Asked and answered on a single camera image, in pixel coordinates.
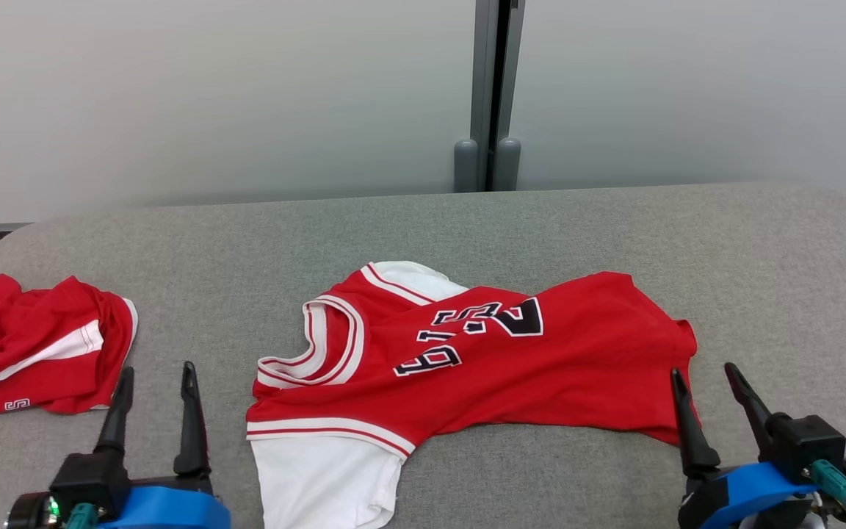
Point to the grey rounded partition bumper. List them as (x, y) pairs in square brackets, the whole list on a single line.
[(507, 165), (466, 165)]

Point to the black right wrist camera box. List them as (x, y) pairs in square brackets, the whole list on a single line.
[(808, 441)]

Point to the red white basketball jersey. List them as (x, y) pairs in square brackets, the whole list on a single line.
[(555, 367)]

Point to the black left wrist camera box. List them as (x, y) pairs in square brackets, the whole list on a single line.
[(89, 477)]

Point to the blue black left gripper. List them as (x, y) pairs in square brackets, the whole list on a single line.
[(166, 510)]

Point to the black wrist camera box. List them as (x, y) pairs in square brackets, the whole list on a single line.
[(808, 441), (89, 477)]

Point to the black round left gripper motor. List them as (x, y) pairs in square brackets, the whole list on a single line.
[(26, 513)]

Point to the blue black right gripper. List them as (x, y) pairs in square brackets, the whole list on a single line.
[(746, 492)]

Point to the red white striped shorts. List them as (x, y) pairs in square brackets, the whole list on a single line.
[(19, 330)]

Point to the grey vertical partition frame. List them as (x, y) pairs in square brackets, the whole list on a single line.
[(483, 66)]

